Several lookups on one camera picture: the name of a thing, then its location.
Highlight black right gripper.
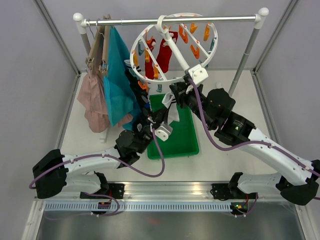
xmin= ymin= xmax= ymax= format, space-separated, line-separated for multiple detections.
xmin=170 ymin=81 xmax=215 ymax=129

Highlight black sock with blue pattern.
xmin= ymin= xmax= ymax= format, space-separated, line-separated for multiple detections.
xmin=132 ymin=86 xmax=152 ymax=133

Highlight red christmas sock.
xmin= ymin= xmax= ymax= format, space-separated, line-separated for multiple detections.
xmin=156 ymin=39 xmax=173 ymax=73
xmin=144 ymin=39 xmax=157 ymax=80

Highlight white round clip hanger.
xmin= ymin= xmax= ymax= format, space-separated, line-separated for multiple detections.
xmin=129 ymin=13 xmax=218 ymax=84

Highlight white sock with black stripes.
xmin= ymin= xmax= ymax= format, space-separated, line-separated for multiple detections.
xmin=124 ymin=59 xmax=141 ymax=75

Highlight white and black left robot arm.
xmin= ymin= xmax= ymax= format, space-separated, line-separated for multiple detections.
xmin=29 ymin=107 xmax=172 ymax=199

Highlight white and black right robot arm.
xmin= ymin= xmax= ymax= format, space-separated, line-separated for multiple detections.
xmin=169 ymin=82 xmax=320 ymax=206

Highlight beige clothes hanger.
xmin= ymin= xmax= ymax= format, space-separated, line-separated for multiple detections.
xmin=85 ymin=25 xmax=111 ymax=76

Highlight green plastic tray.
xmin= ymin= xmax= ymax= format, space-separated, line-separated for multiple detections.
xmin=147 ymin=94 xmax=200 ymax=160

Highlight teal hanging garment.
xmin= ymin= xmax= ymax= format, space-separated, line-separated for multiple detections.
xmin=103 ymin=27 xmax=141 ymax=130

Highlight orange peg on crossbar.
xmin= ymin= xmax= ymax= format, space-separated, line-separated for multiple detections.
xmin=190 ymin=45 xmax=200 ymax=60

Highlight pink hanging garment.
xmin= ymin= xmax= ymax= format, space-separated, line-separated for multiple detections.
xmin=77 ymin=70 xmax=110 ymax=133

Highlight silver clothes rack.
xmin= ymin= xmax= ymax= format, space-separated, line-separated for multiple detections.
xmin=72 ymin=7 xmax=270 ymax=143

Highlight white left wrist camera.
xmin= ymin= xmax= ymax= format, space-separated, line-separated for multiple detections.
xmin=155 ymin=122 xmax=173 ymax=142

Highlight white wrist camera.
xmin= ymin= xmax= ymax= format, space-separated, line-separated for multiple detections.
xmin=155 ymin=122 xmax=173 ymax=142
xmin=186 ymin=64 xmax=209 ymax=86

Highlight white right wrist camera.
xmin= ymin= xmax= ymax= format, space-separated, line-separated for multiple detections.
xmin=186 ymin=64 xmax=209 ymax=86

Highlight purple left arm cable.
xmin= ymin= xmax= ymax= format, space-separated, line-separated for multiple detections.
xmin=29 ymin=124 xmax=166 ymax=189

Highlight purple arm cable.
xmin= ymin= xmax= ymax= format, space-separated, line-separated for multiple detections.
xmin=187 ymin=77 xmax=320 ymax=179
xmin=29 ymin=124 xmax=166 ymax=189

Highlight aluminium mounting rail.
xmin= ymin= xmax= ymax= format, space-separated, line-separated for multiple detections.
xmin=34 ymin=181 xmax=307 ymax=201

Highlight white slotted cable duct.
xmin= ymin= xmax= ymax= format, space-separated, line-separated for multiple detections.
xmin=44 ymin=201 xmax=232 ymax=213

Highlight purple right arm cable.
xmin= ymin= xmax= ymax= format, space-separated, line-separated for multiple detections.
xmin=187 ymin=77 xmax=320 ymax=179

